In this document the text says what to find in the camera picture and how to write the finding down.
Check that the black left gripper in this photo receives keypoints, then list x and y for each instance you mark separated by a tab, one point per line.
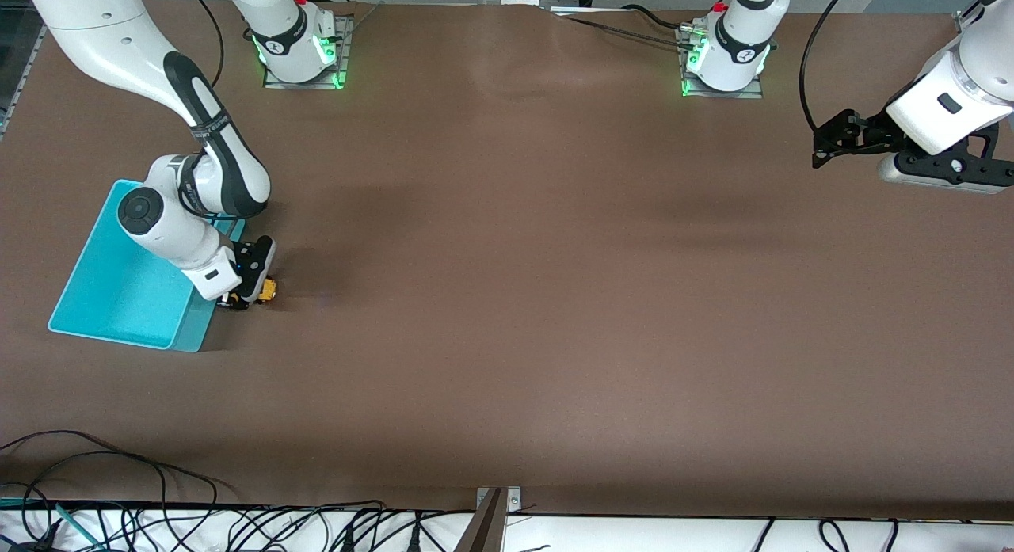
878	129

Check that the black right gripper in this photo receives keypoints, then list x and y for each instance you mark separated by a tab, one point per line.
257	264

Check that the yellow beetle toy car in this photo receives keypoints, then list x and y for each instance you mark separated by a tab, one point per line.
269	291

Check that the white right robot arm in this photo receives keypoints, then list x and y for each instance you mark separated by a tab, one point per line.
289	37

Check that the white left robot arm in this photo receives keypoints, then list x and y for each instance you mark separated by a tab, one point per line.
737	45

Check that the teal plastic storage bin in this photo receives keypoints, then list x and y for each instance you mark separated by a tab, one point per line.
111	298

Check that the metal base mounting plate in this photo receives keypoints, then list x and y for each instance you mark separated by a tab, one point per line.
345	29
721	94

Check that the teal pen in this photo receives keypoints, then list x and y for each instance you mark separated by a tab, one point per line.
75	523

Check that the white flat strip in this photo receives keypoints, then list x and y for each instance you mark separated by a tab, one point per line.
586	10

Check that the teal thin tool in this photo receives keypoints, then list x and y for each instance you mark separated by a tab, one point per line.
12	502

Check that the white shelf board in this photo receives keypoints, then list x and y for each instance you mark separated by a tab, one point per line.
634	536

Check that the aluminium frame profile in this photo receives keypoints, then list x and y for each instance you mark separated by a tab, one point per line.
968	17

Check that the perforated metal rail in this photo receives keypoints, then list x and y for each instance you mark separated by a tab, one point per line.
24	77

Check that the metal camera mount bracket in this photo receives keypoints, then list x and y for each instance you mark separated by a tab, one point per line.
487	528

